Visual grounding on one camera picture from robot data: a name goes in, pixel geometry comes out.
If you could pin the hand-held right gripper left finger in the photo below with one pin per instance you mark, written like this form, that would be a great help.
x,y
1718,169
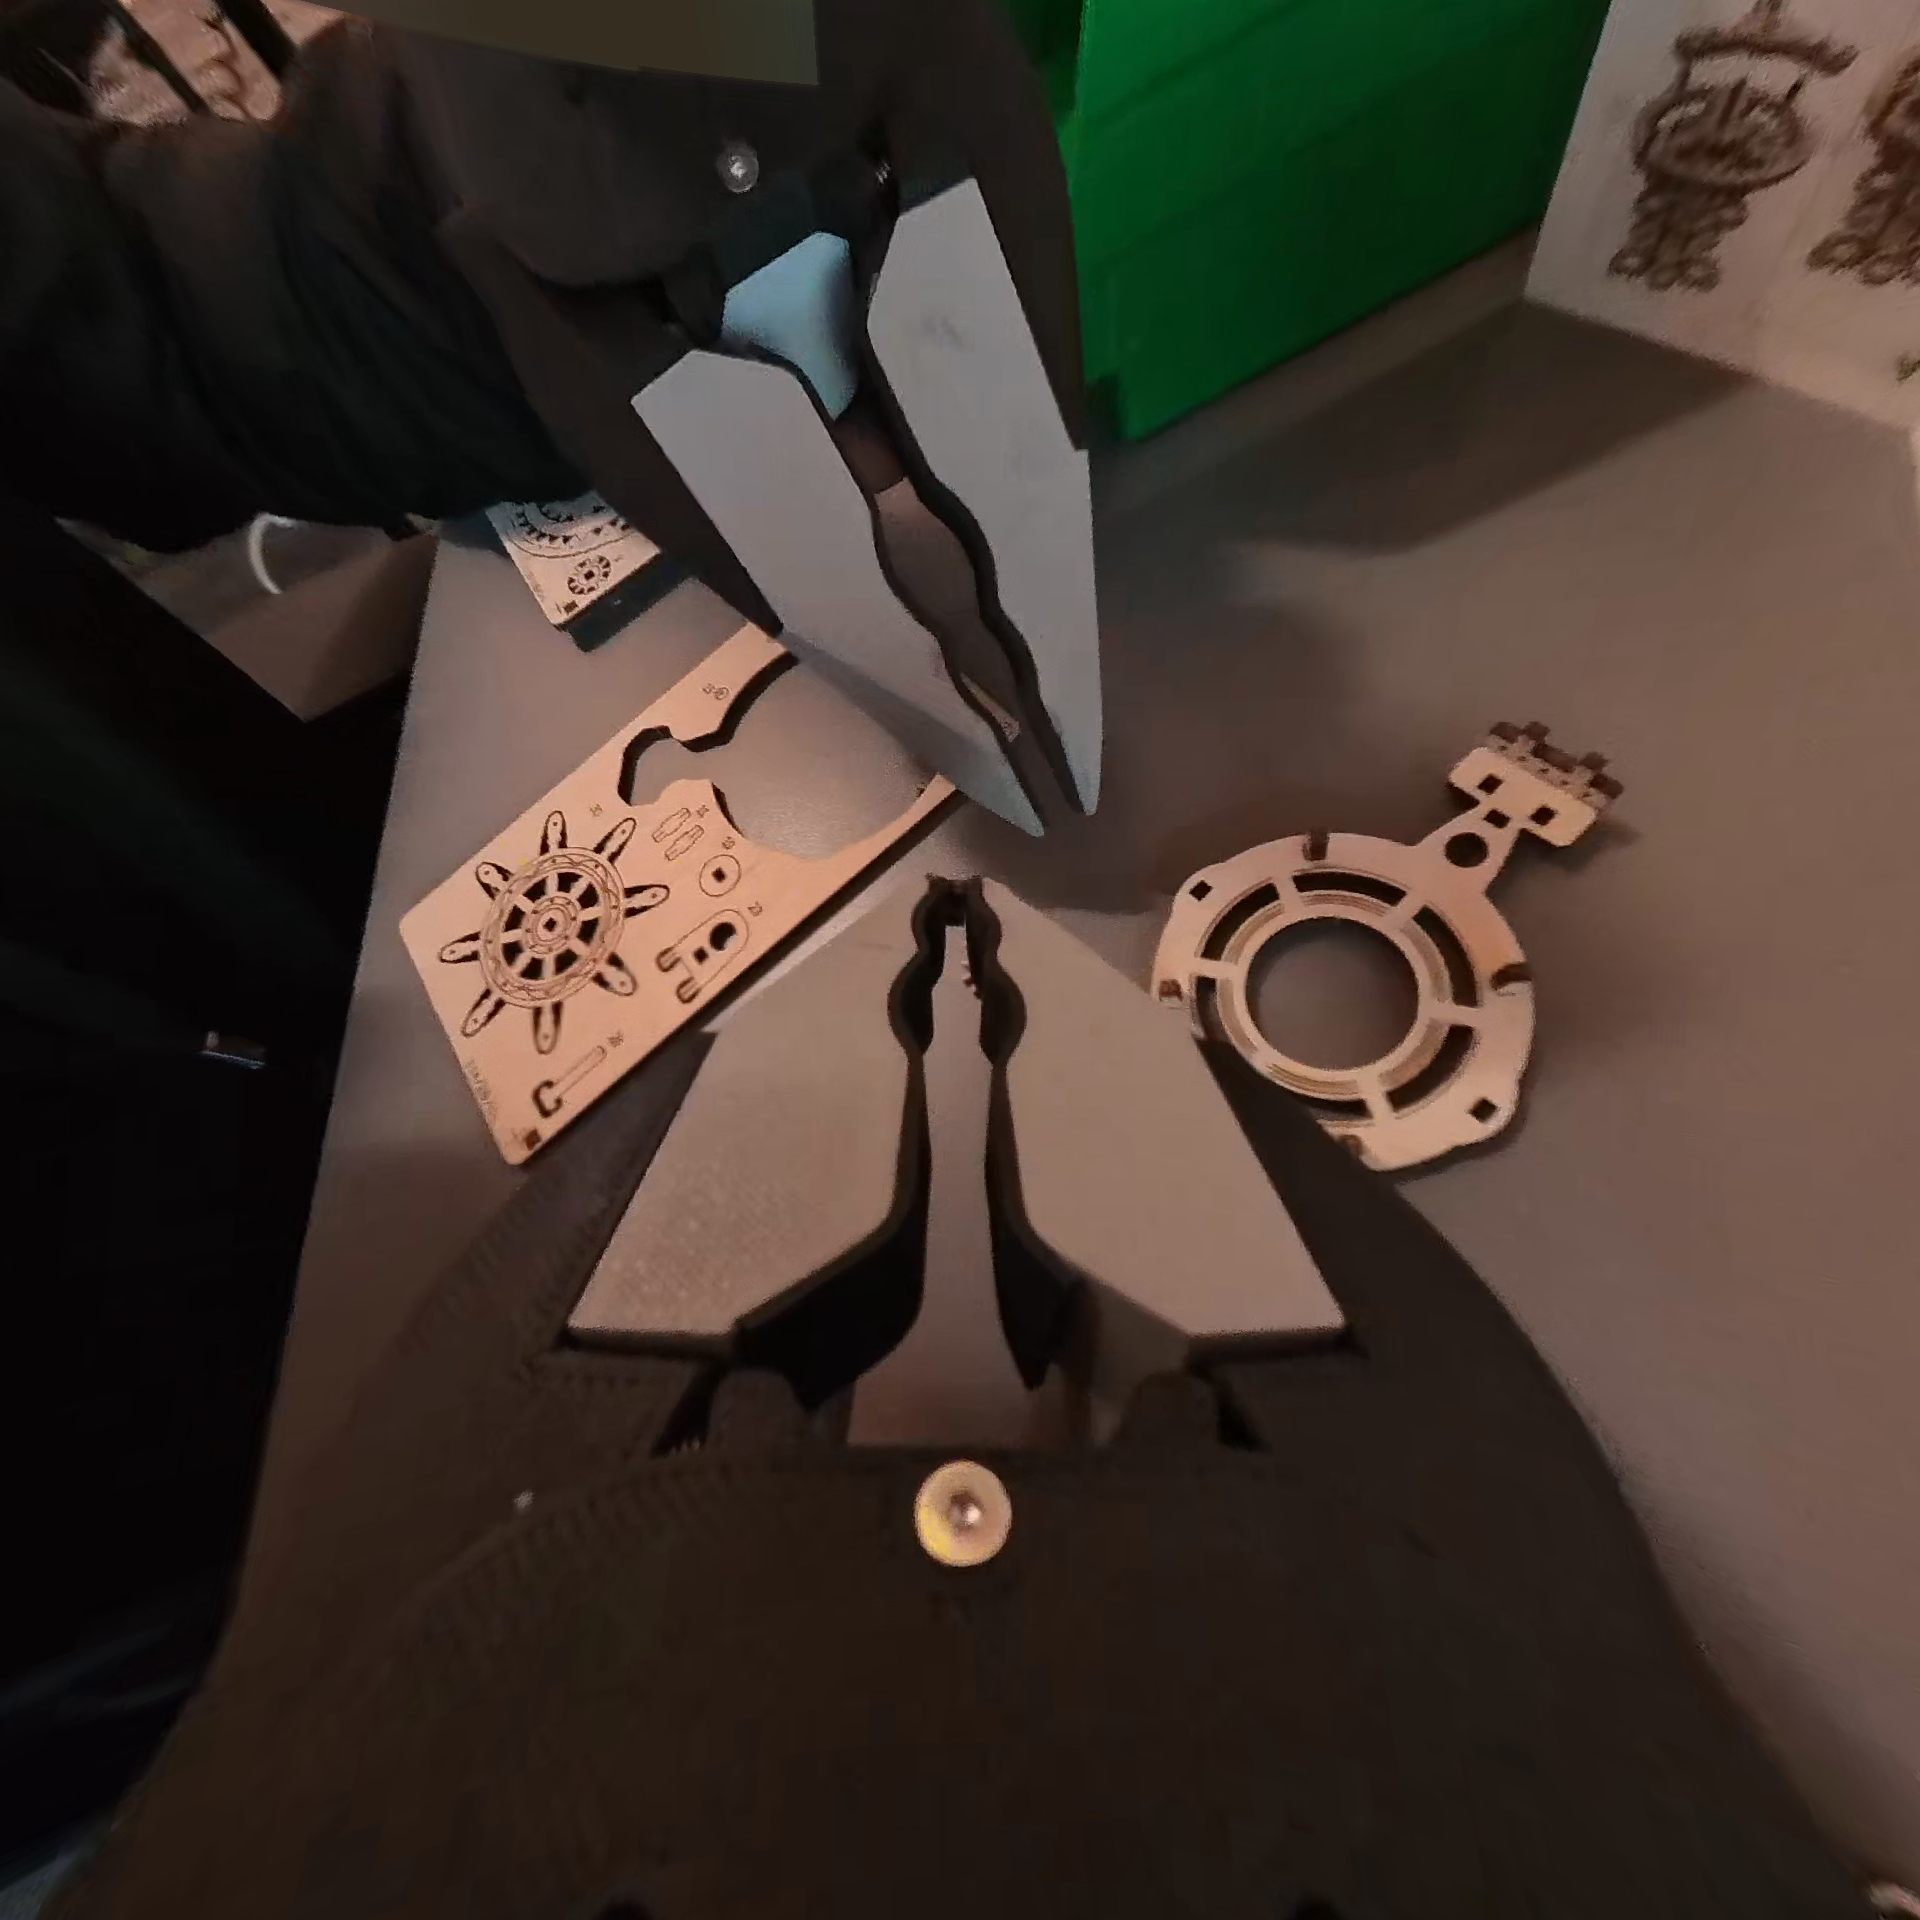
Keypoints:
x,y
751,1184

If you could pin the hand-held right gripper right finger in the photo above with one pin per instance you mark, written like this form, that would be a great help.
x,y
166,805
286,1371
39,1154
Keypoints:
x,y
1156,1184

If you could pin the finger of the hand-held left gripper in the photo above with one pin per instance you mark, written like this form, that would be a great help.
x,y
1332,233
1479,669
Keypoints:
x,y
1005,421
780,510

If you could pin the person's left forearm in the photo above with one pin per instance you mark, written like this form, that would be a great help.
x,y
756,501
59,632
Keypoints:
x,y
226,299

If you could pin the small wooden parts sheet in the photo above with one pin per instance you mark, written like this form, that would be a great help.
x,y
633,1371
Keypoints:
x,y
579,579

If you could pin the wooden parts sheet with wheel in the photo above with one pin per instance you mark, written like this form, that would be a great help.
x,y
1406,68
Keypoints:
x,y
721,900

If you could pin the black block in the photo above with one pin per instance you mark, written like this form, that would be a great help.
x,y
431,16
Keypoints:
x,y
617,633

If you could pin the green plastic box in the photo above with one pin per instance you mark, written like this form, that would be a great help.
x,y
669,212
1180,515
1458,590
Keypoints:
x,y
1321,180

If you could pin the beige box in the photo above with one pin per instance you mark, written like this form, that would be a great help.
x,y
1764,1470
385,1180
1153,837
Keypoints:
x,y
346,629

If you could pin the person's black clothing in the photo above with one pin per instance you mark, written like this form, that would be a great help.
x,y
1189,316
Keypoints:
x,y
119,1200

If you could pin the folded paper instruction sheet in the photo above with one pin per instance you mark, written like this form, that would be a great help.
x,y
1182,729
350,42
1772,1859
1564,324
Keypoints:
x,y
1725,180

